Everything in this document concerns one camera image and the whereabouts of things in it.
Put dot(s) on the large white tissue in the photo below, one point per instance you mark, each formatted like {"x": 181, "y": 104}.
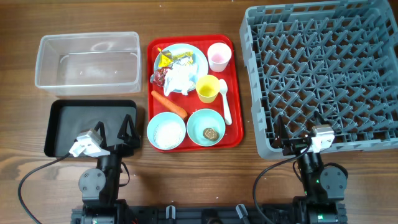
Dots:
{"x": 179, "y": 77}

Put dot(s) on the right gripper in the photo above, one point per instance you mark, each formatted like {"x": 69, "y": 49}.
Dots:
{"x": 282, "y": 139}

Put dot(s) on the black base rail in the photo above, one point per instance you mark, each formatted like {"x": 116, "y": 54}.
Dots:
{"x": 202, "y": 214}

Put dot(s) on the clear plastic storage bin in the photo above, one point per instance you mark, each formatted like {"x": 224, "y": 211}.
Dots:
{"x": 98, "y": 63}

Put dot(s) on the light blue bowl with rice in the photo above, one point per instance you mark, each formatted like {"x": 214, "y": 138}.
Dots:
{"x": 166, "y": 131}

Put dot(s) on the brown food piece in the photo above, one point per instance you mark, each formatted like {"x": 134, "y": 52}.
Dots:
{"x": 210, "y": 134}

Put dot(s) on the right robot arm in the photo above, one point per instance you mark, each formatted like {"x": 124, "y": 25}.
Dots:
{"x": 324, "y": 184}

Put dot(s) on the red serving tray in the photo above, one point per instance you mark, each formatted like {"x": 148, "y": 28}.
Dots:
{"x": 191, "y": 103}

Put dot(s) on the red strawberry candy wrapper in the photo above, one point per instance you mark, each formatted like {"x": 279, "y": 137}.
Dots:
{"x": 158, "y": 77}

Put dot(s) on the gray dishwasher rack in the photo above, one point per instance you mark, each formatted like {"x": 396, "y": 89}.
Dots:
{"x": 336, "y": 58}

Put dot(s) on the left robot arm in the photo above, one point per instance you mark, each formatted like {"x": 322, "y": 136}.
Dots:
{"x": 100, "y": 185}

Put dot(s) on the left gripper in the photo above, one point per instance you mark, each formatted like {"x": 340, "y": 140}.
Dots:
{"x": 132, "y": 144}

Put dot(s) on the light blue plate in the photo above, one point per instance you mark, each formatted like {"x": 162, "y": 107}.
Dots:
{"x": 198, "y": 58}

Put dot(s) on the white plastic spoon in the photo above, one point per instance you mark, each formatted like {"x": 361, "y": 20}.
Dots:
{"x": 223, "y": 91}

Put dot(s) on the yellow snack wrapper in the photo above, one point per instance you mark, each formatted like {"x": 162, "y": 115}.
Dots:
{"x": 167, "y": 59}

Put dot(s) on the yellow plastic cup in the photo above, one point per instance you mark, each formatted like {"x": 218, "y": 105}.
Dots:
{"x": 207, "y": 88}

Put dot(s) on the pink white cup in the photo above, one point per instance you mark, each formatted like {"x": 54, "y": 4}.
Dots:
{"x": 219, "y": 55}

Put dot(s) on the orange carrot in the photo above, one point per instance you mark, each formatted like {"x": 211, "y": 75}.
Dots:
{"x": 172, "y": 107}

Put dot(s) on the black rectangular tray bin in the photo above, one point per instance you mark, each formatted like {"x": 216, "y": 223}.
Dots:
{"x": 68, "y": 118}

